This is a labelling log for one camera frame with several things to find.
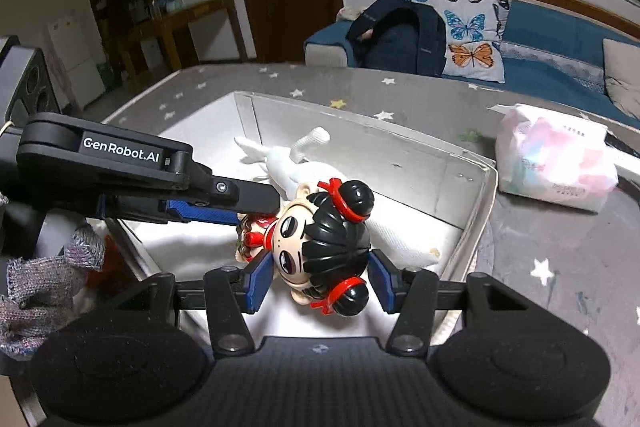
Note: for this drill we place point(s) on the pastel tissue packet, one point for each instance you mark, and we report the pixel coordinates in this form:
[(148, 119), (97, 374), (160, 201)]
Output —
[(555, 157)]

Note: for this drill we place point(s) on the beige cushion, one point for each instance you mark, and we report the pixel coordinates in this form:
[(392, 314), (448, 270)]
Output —
[(625, 77)]

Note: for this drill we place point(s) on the dark blue backpack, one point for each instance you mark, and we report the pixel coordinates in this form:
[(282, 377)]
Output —
[(400, 39)]

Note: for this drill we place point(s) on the white refrigerator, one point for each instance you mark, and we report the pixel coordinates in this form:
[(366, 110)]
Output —
[(75, 57)]

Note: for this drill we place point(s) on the grey star print mat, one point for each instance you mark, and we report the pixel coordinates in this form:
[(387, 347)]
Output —
[(550, 257)]

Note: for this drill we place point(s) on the black-haired doll figurine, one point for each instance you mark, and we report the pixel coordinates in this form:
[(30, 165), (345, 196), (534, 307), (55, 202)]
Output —
[(325, 232)]

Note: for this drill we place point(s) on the white plush toy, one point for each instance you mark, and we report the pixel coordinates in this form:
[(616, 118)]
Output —
[(285, 162)]

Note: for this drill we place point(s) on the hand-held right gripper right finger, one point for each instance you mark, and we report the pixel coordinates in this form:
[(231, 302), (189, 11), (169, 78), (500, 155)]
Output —
[(381, 287)]

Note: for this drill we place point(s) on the white cardboard box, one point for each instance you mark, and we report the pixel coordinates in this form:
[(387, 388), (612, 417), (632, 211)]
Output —
[(350, 142)]

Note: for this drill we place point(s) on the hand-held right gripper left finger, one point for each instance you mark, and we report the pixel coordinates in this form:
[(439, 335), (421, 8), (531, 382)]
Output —
[(258, 281)]

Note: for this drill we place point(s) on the butterfly print pillow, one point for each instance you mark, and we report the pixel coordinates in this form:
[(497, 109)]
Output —
[(467, 29)]

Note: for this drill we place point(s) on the blue sofa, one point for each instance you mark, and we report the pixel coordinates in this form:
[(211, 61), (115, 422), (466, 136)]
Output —
[(550, 52)]

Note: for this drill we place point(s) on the wooden table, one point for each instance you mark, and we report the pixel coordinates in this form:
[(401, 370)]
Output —
[(200, 14)]

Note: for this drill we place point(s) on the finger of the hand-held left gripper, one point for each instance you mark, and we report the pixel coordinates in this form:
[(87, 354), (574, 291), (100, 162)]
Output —
[(200, 212), (240, 197)]

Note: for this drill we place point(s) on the person's left hand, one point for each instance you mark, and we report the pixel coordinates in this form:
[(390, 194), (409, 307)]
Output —
[(45, 297)]

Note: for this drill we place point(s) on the orange red object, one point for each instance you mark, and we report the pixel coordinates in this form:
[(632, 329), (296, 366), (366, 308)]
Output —
[(112, 262)]

